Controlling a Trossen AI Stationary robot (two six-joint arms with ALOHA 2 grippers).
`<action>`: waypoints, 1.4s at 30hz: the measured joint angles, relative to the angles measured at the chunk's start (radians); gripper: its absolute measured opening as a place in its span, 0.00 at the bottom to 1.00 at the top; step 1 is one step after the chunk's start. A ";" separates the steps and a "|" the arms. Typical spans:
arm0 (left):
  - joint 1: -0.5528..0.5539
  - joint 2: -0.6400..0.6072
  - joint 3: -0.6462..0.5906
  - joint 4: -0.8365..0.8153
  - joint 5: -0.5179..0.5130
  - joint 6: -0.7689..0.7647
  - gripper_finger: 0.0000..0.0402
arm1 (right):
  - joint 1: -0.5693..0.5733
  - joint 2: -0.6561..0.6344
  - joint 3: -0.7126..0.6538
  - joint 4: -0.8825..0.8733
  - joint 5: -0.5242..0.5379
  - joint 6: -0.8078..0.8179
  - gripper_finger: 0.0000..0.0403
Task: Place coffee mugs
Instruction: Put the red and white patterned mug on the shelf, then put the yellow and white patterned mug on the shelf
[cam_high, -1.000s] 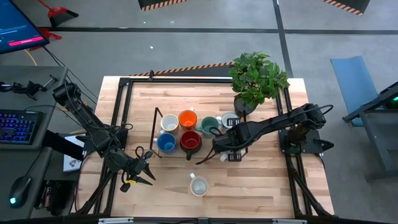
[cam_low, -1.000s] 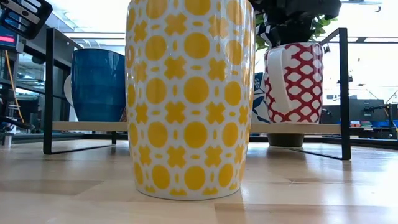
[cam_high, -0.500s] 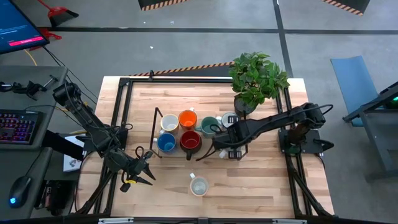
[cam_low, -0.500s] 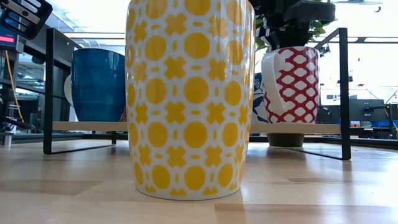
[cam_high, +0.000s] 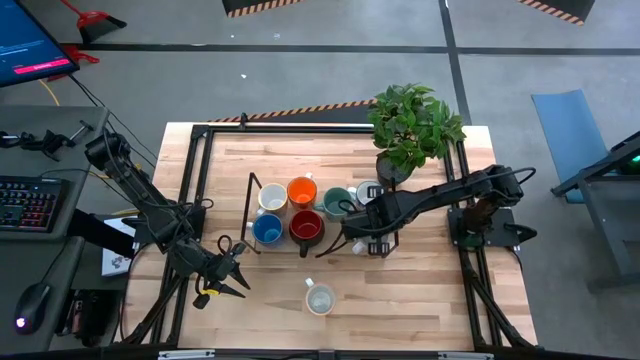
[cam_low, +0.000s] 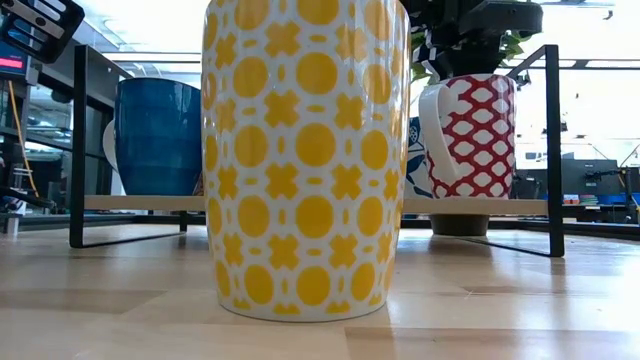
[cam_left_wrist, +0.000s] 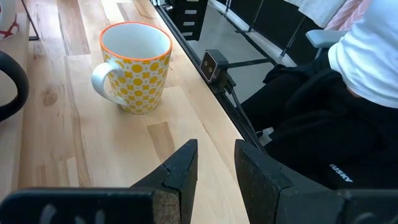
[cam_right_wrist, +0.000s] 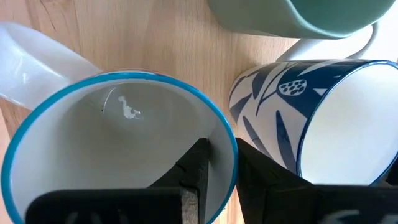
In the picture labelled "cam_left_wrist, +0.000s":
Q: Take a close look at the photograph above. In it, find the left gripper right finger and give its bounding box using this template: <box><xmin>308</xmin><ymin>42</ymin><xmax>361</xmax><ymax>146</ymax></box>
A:
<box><xmin>234</xmin><ymin>139</ymin><xmax>398</xmax><ymax>224</ymax></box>

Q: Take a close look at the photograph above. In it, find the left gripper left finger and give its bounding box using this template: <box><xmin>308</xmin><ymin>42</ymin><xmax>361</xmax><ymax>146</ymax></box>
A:
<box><xmin>0</xmin><ymin>139</ymin><xmax>199</xmax><ymax>224</ymax></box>

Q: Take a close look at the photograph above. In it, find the small white mug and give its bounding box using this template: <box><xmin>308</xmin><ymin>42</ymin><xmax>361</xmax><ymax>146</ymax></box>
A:
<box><xmin>91</xmin><ymin>21</ymin><xmax>174</xmax><ymax>115</ymax></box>

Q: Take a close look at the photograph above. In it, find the red mug black handle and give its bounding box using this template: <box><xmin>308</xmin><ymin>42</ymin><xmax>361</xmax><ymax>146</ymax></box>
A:
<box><xmin>0</xmin><ymin>50</ymin><xmax>30</xmax><ymax>123</ymax></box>

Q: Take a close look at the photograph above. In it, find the grey mug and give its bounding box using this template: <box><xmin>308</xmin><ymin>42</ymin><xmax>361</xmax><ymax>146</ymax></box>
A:
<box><xmin>0</xmin><ymin>0</ymin><xmax>21</xmax><ymax>40</ymax></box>

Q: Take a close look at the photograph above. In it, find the black metal rod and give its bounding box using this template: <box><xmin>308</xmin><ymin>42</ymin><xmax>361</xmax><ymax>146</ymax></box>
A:
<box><xmin>228</xmin><ymin>57</ymin><xmax>278</xmax><ymax>69</ymax></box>

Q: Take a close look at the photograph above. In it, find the black drawer cabinet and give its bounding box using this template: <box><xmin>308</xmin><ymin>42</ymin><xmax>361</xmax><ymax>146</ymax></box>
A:
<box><xmin>167</xmin><ymin>0</ymin><xmax>210</xmax><ymax>42</ymax></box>

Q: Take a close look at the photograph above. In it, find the grey chair armrest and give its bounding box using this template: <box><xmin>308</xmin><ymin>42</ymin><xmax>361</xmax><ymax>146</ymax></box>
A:
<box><xmin>305</xmin><ymin>29</ymin><xmax>348</xmax><ymax>49</ymax></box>

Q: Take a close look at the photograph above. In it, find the person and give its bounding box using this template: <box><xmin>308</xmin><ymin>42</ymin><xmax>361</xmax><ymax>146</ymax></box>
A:
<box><xmin>241</xmin><ymin>0</ymin><xmax>398</xmax><ymax>191</ymax></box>

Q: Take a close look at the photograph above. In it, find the white cloth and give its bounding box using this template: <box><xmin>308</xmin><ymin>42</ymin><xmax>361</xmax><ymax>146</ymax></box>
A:
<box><xmin>284</xmin><ymin>0</ymin><xmax>348</xmax><ymax>29</ymax></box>

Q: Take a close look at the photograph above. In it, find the pink striped cloth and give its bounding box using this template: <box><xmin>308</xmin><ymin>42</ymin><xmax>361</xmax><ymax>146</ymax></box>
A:
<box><xmin>325</xmin><ymin>0</ymin><xmax>373</xmax><ymax>31</ymax></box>

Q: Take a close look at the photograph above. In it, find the black aluminium table frame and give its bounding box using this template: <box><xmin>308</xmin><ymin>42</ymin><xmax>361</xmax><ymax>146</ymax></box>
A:
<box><xmin>150</xmin><ymin>0</ymin><xmax>271</xmax><ymax>155</ymax></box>

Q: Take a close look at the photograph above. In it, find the small black table camera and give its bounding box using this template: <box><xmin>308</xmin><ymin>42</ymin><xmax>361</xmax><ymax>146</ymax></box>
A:
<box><xmin>199</xmin><ymin>49</ymin><xmax>230</xmax><ymax>84</ymax></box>

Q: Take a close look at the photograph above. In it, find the wooden shelf black metal frame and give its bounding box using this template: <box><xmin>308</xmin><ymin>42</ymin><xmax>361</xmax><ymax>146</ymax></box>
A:
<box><xmin>20</xmin><ymin>0</ymin><xmax>40</xmax><ymax>42</ymax></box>

